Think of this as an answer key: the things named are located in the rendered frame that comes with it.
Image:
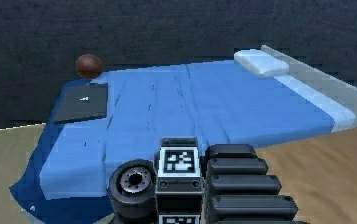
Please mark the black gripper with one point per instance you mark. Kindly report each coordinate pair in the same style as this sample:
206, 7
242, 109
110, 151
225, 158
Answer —
132, 190

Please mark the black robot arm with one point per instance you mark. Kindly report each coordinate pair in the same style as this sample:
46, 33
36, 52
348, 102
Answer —
242, 183

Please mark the dark grey laptop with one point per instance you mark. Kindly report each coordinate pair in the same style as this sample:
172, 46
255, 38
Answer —
81, 103

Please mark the blue bed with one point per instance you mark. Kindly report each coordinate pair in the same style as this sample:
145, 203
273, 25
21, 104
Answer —
199, 106

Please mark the brown ball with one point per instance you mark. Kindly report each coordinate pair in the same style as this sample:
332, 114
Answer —
89, 66

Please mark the white pillow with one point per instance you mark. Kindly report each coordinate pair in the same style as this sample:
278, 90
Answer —
261, 62

